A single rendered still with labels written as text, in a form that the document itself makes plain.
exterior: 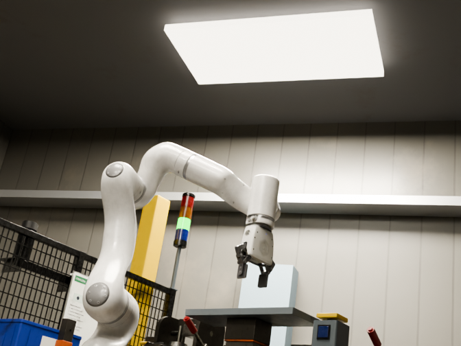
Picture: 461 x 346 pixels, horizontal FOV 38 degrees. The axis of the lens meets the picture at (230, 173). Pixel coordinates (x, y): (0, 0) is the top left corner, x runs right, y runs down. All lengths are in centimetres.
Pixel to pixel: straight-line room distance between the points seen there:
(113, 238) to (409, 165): 301
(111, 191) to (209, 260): 275
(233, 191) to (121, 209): 35
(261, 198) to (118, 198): 44
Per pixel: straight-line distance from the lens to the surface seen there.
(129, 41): 443
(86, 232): 528
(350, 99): 467
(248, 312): 185
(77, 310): 309
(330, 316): 176
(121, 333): 205
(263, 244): 197
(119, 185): 208
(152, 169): 217
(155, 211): 351
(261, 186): 201
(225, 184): 206
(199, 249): 483
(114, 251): 204
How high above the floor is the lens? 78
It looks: 23 degrees up
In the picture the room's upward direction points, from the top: 9 degrees clockwise
